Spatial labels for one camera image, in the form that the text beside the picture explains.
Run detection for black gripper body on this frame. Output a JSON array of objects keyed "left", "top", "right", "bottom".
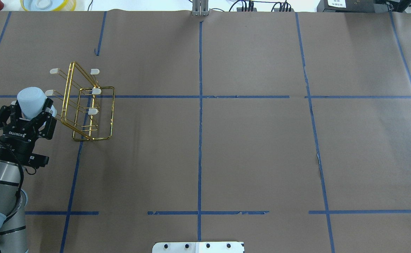
[{"left": 0, "top": 119, "right": 38, "bottom": 164}]

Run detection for light blue plastic cup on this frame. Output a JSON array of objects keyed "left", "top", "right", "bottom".
[{"left": 17, "top": 87, "right": 47, "bottom": 120}]

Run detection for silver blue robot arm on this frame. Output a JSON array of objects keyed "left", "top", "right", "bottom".
[{"left": 0, "top": 98, "right": 56, "bottom": 253}]

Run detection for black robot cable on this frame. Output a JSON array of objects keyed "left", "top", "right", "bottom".
[{"left": 0, "top": 137, "right": 37, "bottom": 211}]

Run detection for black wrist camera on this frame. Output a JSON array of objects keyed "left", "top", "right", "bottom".
[{"left": 21, "top": 153, "right": 50, "bottom": 168}]

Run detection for gold wire cup holder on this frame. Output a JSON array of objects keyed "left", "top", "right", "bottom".
[{"left": 45, "top": 62, "right": 116, "bottom": 142}]

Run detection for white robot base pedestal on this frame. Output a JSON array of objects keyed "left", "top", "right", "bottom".
[{"left": 152, "top": 241, "right": 245, "bottom": 253}]

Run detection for aluminium frame post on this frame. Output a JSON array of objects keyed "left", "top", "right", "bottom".
[{"left": 191, "top": 0, "right": 210, "bottom": 17}]

